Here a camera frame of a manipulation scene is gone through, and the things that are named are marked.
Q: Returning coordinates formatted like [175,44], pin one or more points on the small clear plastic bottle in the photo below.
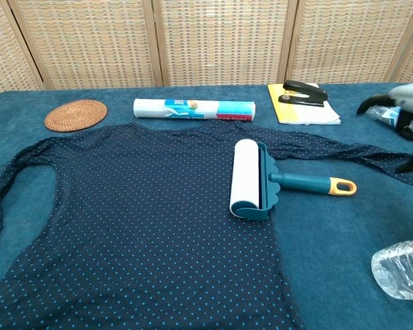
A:
[385,115]

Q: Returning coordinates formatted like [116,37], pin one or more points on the round woven rattan coaster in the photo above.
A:
[75,115]

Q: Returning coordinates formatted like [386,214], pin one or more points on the white plastic bag roll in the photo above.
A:
[199,110]

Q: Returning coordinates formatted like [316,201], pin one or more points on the navy polka dot shirt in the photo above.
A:
[141,223]

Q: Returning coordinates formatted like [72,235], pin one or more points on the woven folding screen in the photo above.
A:
[220,38]

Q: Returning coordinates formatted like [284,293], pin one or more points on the teal carpet table cover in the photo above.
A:
[330,247]

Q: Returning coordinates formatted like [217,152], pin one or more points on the yellow notebook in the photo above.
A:
[306,113]

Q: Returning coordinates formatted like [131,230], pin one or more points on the black stapler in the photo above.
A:
[306,94]

